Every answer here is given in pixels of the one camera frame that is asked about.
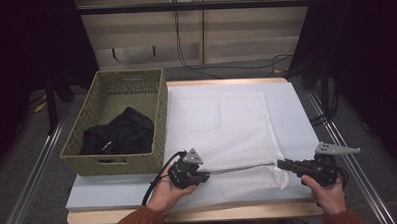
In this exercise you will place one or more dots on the white foam board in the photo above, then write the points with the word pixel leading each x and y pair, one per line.
pixel 300 115

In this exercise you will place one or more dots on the black garment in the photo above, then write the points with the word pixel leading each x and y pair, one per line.
pixel 130 127

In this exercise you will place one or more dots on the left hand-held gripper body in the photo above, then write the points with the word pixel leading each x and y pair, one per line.
pixel 185 174

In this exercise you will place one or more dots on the person's right hand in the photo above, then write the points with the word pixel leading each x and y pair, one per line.
pixel 329 199

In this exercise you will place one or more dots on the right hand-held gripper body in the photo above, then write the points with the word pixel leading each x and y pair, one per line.
pixel 318 171

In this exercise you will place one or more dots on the person's left hand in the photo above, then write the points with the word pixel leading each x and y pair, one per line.
pixel 169 196

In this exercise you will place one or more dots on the green woven basket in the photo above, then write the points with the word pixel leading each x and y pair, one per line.
pixel 126 94

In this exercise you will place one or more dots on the black horizontal metal bar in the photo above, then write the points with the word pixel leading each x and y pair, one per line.
pixel 216 5

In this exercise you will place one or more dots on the white mesh laundry bag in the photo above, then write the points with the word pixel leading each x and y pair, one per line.
pixel 220 131

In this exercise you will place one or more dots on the yellow floor tape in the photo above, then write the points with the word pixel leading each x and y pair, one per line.
pixel 41 105

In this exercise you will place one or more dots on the dark curtain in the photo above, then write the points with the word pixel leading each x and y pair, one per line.
pixel 24 48
pixel 368 52

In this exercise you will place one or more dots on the metal floor rail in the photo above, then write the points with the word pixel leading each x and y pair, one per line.
pixel 32 178
pixel 373 199

